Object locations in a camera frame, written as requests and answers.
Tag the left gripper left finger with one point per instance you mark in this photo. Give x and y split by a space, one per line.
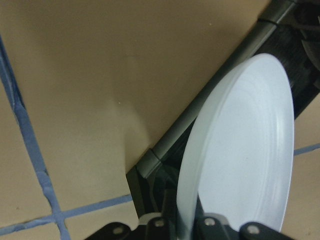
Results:
151 226

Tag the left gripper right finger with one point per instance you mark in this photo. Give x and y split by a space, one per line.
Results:
213 226

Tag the blue plate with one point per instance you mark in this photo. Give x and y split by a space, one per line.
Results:
239 155

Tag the black plate rack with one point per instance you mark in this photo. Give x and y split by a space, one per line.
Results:
287 29

